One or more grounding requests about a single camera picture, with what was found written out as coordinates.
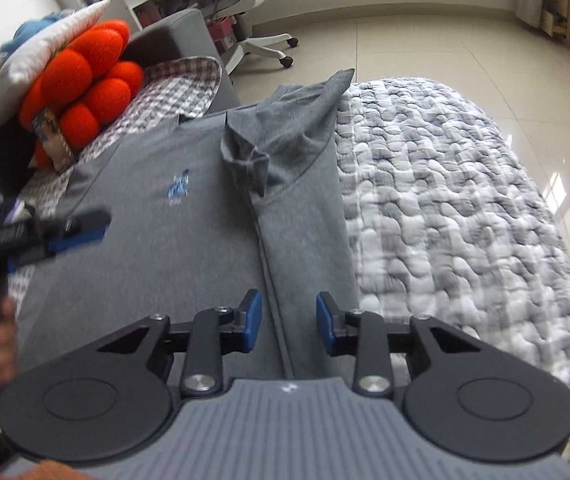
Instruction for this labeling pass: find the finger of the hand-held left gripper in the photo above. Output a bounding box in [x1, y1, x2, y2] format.
[9, 229, 108, 269]
[40, 209, 112, 242]

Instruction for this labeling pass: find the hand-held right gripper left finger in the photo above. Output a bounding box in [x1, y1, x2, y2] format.
[96, 287, 264, 397]

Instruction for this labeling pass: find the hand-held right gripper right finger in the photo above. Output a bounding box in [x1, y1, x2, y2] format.
[315, 291, 485, 397]

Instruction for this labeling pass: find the grey sweatshirt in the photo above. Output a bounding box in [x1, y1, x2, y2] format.
[15, 67, 361, 386]

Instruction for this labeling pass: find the photo card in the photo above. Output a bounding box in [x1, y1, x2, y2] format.
[32, 107, 76, 171]

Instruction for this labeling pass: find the orange tomato cushion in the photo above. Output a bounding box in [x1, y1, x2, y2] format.
[19, 19, 145, 168]

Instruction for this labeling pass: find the grey white quilted blanket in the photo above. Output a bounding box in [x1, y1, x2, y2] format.
[7, 77, 570, 471]

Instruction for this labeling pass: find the checked grey cushion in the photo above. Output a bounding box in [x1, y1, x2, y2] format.
[20, 55, 223, 201]

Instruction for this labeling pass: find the white pillow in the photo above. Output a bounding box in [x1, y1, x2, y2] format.
[0, 0, 110, 136]

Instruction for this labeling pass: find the blue plush toy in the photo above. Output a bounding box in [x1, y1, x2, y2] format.
[12, 10, 76, 56]

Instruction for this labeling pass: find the red storage box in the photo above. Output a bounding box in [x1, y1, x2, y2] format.
[212, 15, 238, 53]

